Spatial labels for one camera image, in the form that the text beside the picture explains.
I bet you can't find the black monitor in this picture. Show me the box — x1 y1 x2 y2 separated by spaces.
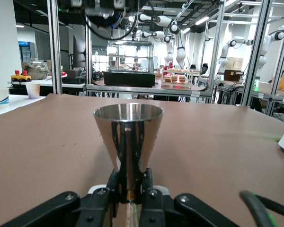
73 35 86 69

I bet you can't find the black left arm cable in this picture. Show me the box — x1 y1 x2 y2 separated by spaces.
239 190 284 227

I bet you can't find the white paper cup blue wave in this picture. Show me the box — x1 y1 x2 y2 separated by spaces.
0 87 9 109

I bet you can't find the camouflage fabric bag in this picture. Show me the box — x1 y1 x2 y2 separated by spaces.
23 62 50 80

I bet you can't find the steel double-cone jigger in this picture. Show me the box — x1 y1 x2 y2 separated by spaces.
93 103 164 204

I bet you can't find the glass display case black base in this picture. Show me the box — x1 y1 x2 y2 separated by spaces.
104 40 156 87

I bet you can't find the brown cardboard box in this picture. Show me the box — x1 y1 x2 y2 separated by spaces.
224 69 244 81

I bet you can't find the light wooden box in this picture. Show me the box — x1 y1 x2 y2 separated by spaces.
226 57 244 70

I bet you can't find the brown table mat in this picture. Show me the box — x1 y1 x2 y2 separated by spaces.
0 93 284 227

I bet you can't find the white paper cup purple print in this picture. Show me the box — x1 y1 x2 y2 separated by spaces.
25 82 41 99

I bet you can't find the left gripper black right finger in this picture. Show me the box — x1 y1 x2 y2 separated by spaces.
142 168 240 227

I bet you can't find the drinks fridge blue top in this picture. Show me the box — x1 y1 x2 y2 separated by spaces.
18 41 36 61

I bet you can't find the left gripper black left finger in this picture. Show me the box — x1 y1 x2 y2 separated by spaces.
0 170 121 227

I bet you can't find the wooden rack with bread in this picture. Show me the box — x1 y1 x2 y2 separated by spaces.
162 68 195 89

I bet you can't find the overhead rig with black cable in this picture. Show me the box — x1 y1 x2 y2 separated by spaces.
58 0 139 41

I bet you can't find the aluminium frame post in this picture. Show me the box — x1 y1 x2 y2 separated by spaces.
241 0 270 106
204 0 225 100
85 14 93 86
46 0 63 95

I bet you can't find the yellow box with red buttons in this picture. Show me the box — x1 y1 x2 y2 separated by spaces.
11 70 32 82

